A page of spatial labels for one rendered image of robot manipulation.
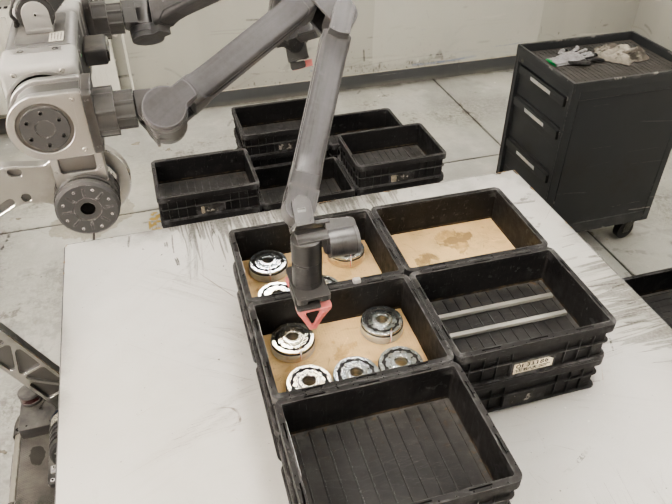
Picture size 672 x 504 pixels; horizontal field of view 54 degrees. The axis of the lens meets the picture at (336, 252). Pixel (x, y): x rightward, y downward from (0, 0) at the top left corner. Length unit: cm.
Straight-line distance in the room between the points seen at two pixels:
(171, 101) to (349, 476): 78
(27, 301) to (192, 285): 137
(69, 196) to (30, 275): 183
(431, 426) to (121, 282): 105
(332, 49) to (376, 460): 81
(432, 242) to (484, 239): 15
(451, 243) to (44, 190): 108
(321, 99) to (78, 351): 99
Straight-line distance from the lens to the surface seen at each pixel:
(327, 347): 158
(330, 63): 129
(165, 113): 120
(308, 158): 122
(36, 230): 367
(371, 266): 181
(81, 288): 207
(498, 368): 155
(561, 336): 155
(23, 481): 226
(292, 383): 147
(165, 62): 451
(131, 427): 167
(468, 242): 193
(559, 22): 541
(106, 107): 122
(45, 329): 306
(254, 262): 179
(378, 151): 303
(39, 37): 142
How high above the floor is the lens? 197
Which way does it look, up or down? 38 degrees down
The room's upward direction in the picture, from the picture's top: straight up
